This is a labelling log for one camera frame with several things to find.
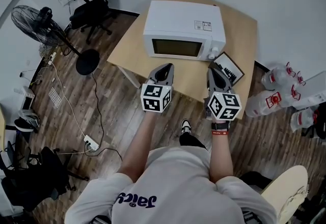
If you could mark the white toaster oven door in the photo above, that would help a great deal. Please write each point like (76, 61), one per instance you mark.
(149, 44)

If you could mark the person's right forearm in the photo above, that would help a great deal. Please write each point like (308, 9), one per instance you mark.
(220, 156)

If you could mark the black bag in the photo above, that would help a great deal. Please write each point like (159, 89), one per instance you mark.
(318, 125)

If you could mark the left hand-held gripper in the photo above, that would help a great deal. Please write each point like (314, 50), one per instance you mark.
(154, 97)

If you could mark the black standing fan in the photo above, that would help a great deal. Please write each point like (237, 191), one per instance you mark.
(38, 25)

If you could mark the black and white sneaker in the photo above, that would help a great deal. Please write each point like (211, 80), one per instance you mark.
(186, 126)

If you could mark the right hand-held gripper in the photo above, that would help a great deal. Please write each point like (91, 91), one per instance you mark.
(224, 106)

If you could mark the white perforated panel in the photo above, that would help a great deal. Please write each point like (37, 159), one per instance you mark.
(55, 97)

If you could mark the large clear water bottle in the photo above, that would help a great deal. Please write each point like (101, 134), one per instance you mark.
(262, 104)
(303, 119)
(276, 78)

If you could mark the black mesh office chair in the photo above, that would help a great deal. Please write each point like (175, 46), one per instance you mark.
(38, 177)

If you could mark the person's black trouser leg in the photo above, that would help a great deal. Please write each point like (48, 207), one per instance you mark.
(189, 140)

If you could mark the small white power strip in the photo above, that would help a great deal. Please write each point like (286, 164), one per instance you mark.
(52, 58)

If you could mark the person's left forearm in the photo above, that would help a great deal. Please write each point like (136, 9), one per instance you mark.
(142, 141)

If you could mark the black wrist watch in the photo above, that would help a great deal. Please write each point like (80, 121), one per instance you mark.
(220, 125)

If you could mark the red wristband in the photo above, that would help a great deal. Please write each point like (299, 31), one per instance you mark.
(219, 133)

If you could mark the white toaster oven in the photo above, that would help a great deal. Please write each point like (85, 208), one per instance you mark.
(178, 18)

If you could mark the small white appliance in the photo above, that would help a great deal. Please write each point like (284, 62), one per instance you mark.
(27, 98)

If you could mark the person's grey sweatshirt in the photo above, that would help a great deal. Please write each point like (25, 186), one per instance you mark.
(178, 187)

